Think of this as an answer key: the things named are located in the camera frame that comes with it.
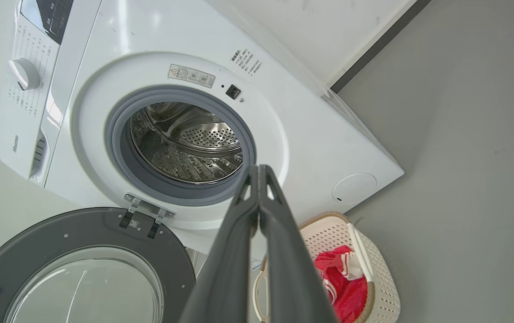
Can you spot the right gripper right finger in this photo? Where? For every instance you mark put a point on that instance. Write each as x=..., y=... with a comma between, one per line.
x=292, y=278

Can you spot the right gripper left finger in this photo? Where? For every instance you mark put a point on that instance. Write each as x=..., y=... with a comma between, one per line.
x=225, y=278

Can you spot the round black glass washer door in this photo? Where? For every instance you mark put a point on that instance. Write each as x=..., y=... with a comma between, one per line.
x=37, y=237

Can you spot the metal door hinge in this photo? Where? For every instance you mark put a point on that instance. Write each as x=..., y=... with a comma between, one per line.
x=147, y=208

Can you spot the white front-load washing machine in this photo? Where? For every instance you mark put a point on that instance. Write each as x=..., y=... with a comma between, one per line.
x=306, y=134

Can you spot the black door lock slot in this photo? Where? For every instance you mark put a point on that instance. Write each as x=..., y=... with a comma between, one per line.
x=233, y=92

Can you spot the red garment with white stripes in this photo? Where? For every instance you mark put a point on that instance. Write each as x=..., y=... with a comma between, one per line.
x=351, y=298

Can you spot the cream perforated laundry basket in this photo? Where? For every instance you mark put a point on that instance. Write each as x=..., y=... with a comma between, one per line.
x=382, y=278

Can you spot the round white filter cover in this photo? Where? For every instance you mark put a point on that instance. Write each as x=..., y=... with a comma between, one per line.
x=354, y=188

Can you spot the steel washer drum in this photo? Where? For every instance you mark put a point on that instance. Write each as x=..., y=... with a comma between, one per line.
x=203, y=134

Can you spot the grey warning sticker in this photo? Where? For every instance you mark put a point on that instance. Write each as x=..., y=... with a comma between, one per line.
x=191, y=76

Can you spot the white control knob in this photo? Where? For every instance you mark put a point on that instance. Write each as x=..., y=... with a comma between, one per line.
x=25, y=74

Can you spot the black control display panel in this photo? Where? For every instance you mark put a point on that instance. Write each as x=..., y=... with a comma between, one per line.
x=52, y=15

